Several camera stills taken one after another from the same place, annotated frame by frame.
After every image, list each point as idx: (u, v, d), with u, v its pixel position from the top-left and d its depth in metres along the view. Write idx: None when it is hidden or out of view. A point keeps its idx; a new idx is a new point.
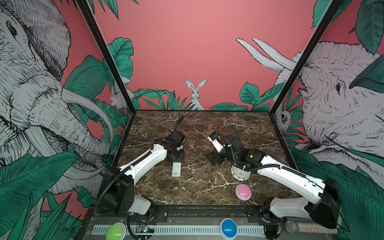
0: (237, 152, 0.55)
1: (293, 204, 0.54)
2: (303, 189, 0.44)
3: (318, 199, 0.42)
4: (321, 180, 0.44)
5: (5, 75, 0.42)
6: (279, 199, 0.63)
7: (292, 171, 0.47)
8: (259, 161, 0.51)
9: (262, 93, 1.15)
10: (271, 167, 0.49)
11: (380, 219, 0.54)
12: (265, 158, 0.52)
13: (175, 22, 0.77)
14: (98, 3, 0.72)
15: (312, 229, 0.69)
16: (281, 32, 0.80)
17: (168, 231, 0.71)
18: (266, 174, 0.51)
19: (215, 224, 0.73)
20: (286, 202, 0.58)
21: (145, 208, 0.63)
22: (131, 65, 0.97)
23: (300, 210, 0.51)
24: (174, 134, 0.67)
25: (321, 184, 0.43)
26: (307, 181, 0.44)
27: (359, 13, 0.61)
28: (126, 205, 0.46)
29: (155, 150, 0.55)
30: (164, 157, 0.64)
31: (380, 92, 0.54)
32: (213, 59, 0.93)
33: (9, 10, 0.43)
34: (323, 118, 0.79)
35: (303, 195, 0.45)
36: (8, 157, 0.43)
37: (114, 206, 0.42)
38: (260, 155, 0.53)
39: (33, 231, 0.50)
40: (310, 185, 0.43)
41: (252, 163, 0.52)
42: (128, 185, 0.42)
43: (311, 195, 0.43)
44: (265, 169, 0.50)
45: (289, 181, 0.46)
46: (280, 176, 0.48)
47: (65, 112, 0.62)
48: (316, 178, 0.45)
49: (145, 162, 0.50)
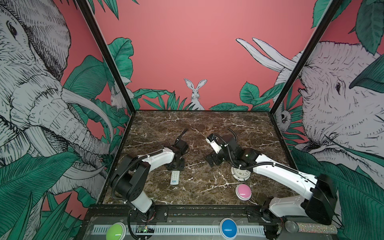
0: (233, 151, 0.58)
1: (291, 203, 0.54)
2: (296, 185, 0.45)
3: (310, 194, 0.42)
4: (313, 175, 0.45)
5: (5, 75, 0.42)
6: (278, 198, 0.63)
7: (284, 167, 0.49)
8: (254, 160, 0.53)
9: (262, 93, 1.15)
10: (265, 165, 0.51)
11: (380, 219, 0.54)
12: (261, 156, 0.54)
13: (175, 22, 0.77)
14: (98, 3, 0.72)
15: (312, 229, 0.69)
16: (280, 32, 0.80)
17: (168, 231, 0.71)
18: (261, 172, 0.53)
19: (215, 224, 0.73)
20: (285, 200, 0.58)
21: (146, 205, 0.64)
22: (131, 65, 0.97)
23: (298, 208, 0.51)
24: (179, 142, 0.75)
25: (314, 179, 0.44)
26: (300, 177, 0.45)
27: (359, 13, 0.61)
28: (136, 192, 0.48)
29: (164, 150, 0.62)
30: (170, 160, 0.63)
31: (380, 92, 0.54)
32: (213, 59, 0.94)
33: (9, 10, 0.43)
34: (323, 119, 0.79)
35: (297, 191, 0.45)
36: (8, 157, 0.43)
37: (125, 191, 0.44)
38: (255, 154, 0.55)
39: (33, 231, 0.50)
40: (302, 180, 0.44)
41: (248, 162, 0.54)
42: (145, 170, 0.47)
43: (303, 191, 0.44)
44: (260, 167, 0.52)
45: (282, 177, 0.48)
46: (274, 173, 0.49)
47: (65, 112, 0.62)
48: (308, 173, 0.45)
49: (158, 157, 0.56)
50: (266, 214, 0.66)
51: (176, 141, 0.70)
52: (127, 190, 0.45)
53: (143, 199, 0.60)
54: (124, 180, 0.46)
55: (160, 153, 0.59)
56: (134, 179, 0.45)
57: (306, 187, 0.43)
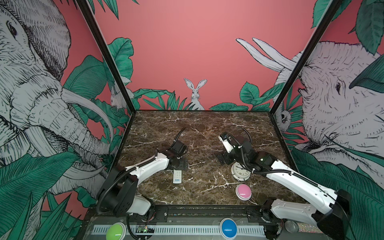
0: (247, 154, 0.55)
1: (300, 210, 0.53)
2: (314, 198, 0.43)
3: (328, 210, 0.41)
4: (333, 190, 0.43)
5: (5, 75, 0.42)
6: (282, 201, 0.63)
7: (303, 178, 0.46)
8: (269, 166, 0.51)
9: (262, 93, 1.15)
10: (281, 173, 0.49)
11: (380, 219, 0.54)
12: (276, 163, 0.51)
13: (175, 23, 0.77)
14: (98, 3, 0.72)
15: (312, 229, 0.69)
16: (280, 32, 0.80)
17: (168, 231, 0.71)
18: (275, 179, 0.51)
19: (215, 224, 0.73)
20: (290, 206, 0.57)
21: (145, 208, 0.63)
22: (131, 65, 0.97)
23: (306, 216, 0.50)
24: (176, 144, 0.70)
25: (333, 195, 0.42)
26: (319, 190, 0.43)
27: (359, 13, 0.61)
28: (125, 206, 0.45)
29: (158, 157, 0.58)
30: (164, 166, 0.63)
31: (380, 92, 0.54)
32: (213, 59, 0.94)
33: (9, 10, 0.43)
34: (323, 119, 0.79)
35: (313, 203, 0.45)
36: (8, 157, 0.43)
37: (113, 206, 0.42)
38: (271, 159, 0.52)
39: (33, 231, 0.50)
40: (321, 194, 0.42)
41: (262, 166, 0.51)
42: (132, 184, 0.44)
43: (321, 205, 0.42)
44: (275, 174, 0.50)
45: (299, 188, 0.46)
46: (290, 182, 0.47)
47: (65, 112, 0.62)
48: (328, 188, 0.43)
49: (148, 167, 0.52)
50: (266, 214, 0.67)
51: (173, 143, 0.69)
52: (114, 205, 0.42)
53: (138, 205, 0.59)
54: (112, 195, 0.44)
55: (151, 163, 0.54)
56: (121, 195, 0.42)
57: (323, 201, 0.41)
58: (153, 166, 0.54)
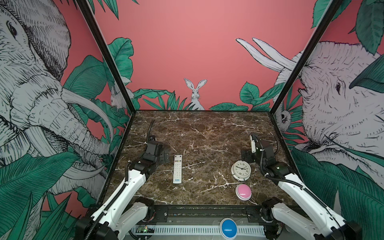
0: (266, 159, 0.59)
1: (303, 224, 0.52)
2: (318, 217, 0.44)
3: (329, 232, 0.41)
4: (343, 218, 0.42)
5: (5, 75, 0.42)
6: (288, 208, 0.61)
7: (313, 196, 0.47)
8: (283, 175, 0.53)
9: (262, 93, 1.15)
10: (292, 184, 0.51)
11: (380, 219, 0.54)
12: (291, 175, 0.53)
13: (176, 23, 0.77)
14: (98, 3, 0.72)
15: None
16: (281, 32, 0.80)
17: (168, 231, 0.71)
18: (286, 190, 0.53)
19: (215, 224, 0.73)
20: (293, 217, 0.56)
21: (143, 213, 0.63)
22: (131, 65, 0.97)
23: (307, 233, 0.49)
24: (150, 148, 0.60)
25: (340, 221, 0.41)
26: (326, 212, 0.43)
27: (359, 13, 0.61)
28: None
29: (131, 181, 0.50)
30: (142, 181, 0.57)
31: (380, 92, 0.54)
32: (213, 59, 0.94)
33: (9, 10, 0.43)
34: (323, 118, 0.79)
35: (315, 223, 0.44)
36: (8, 157, 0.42)
37: None
38: (287, 170, 0.54)
39: (33, 231, 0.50)
40: (326, 215, 0.42)
41: (276, 174, 0.54)
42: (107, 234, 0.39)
43: (323, 225, 0.42)
44: (286, 183, 0.52)
45: (305, 204, 0.47)
46: (298, 196, 0.49)
47: (65, 112, 0.62)
48: (337, 213, 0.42)
49: (121, 199, 0.45)
50: (264, 210, 0.68)
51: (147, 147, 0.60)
52: None
53: (134, 218, 0.58)
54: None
55: (124, 192, 0.47)
56: None
57: (325, 221, 0.42)
58: (126, 196, 0.47)
